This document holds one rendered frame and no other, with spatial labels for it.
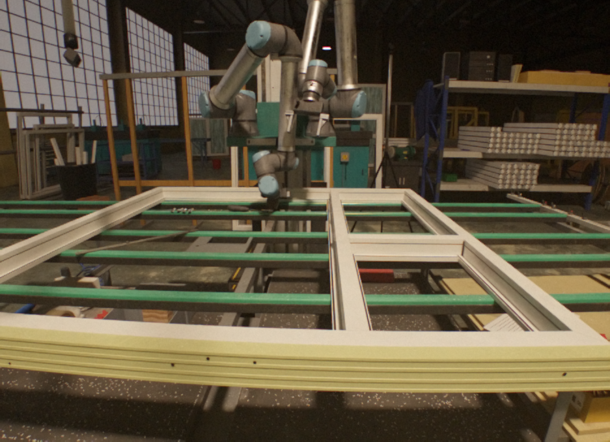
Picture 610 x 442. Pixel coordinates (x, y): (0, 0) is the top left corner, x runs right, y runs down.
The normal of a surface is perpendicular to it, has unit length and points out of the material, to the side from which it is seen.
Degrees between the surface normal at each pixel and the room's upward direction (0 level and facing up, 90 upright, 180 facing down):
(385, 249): 90
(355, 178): 90
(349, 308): 0
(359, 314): 0
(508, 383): 90
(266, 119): 90
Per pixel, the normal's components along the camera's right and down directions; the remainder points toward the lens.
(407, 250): -0.05, 0.25
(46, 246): 1.00, 0.01
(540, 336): 0.00, -0.97
